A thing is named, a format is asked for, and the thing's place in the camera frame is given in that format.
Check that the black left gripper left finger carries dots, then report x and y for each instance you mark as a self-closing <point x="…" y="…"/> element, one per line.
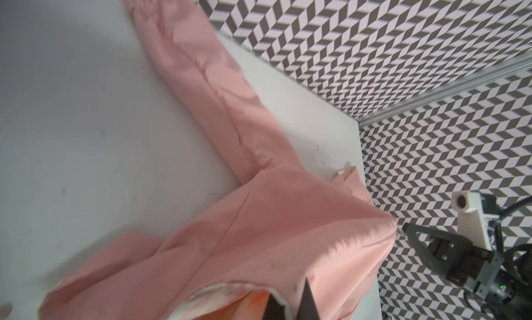
<point x="274" y="310"/>

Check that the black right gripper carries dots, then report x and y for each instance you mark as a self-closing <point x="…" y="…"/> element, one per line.
<point x="491" y="281"/>

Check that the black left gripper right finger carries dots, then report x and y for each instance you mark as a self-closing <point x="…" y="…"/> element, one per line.
<point x="307" y="309"/>

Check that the pink Snoopy zip jacket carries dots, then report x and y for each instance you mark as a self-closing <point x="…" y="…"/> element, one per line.
<point x="284" y="232"/>

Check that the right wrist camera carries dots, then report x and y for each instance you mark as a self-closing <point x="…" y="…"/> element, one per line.
<point x="475" y="212"/>

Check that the aluminium corner post right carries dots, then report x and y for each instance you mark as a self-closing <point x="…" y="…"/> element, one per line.
<point x="502" y="70"/>

